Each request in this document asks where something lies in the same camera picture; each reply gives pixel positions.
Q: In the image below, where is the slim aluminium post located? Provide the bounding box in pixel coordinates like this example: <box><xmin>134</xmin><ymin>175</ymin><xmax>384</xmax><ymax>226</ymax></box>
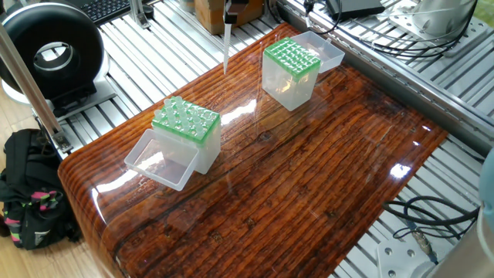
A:
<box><xmin>0</xmin><ymin>31</ymin><xmax>72</xmax><ymax>154</ymax></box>

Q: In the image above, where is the clear hinged box lid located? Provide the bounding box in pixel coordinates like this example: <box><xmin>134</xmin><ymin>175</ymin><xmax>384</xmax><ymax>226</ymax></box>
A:
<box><xmin>123</xmin><ymin>129</ymin><xmax>198</xmax><ymax>192</ymax></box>
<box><xmin>297</xmin><ymin>31</ymin><xmax>347</xmax><ymax>74</ymax></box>

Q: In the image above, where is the brown cardboard box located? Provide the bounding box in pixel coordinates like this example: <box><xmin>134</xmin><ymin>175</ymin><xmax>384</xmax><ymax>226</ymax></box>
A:
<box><xmin>193</xmin><ymin>0</ymin><xmax>268</xmax><ymax>36</ymax></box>

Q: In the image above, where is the black backpack pink trim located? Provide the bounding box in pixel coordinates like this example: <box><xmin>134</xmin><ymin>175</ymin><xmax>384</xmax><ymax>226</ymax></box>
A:
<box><xmin>0</xmin><ymin>127</ymin><xmax>84</xmax><ymax>250</ymax></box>

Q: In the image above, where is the translucent tip box green rack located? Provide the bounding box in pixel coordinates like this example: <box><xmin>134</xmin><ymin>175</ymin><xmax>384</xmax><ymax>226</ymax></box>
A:
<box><xmin>151</xmin><ymin>98</ymin><xmax>223</xmax><ymax>175</ymax></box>
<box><xmin>261</xmin><ymin>37</ymin><xmax>321</xmax><ymax>111</ymax></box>

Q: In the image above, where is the black looped cable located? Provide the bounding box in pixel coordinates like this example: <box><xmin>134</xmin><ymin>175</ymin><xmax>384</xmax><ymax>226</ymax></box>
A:
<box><xmin>386</xmin><ymin>197</ymin><xmax>484</xmax><ymax>256</ymax></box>

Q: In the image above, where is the black keyboard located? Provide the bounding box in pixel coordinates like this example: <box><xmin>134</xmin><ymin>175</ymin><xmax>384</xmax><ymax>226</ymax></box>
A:
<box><xmin>77</xmin><ymin>0</ymin><xmax>134</xmax><ymax>24</ymax></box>

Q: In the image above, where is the black round fan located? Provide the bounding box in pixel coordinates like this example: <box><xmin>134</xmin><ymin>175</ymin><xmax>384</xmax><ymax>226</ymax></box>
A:
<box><xmin>0</xmin><ymin>4</ymin><xmax>106</xmax><ymax>118</ymax></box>

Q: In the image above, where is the black power adapter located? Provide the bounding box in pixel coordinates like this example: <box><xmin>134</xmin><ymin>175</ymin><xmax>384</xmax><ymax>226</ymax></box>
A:
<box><xmin>328</xmin><ymin>0</ymin><xmax>387</xmax><ymax>20</ymax></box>

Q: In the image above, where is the glossy wooden board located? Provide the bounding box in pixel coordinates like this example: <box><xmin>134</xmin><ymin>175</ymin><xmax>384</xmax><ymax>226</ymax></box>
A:
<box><xmin>58</xmin><ymin>23</ymin><xmax>450</xmax><ymax>278</ymax></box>

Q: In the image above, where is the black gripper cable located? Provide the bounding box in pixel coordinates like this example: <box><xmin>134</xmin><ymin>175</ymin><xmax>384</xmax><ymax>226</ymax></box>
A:
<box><xmin>305</xmin><ymin>0</ymin><xmax>483</xmax><ymax>59</ymax></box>

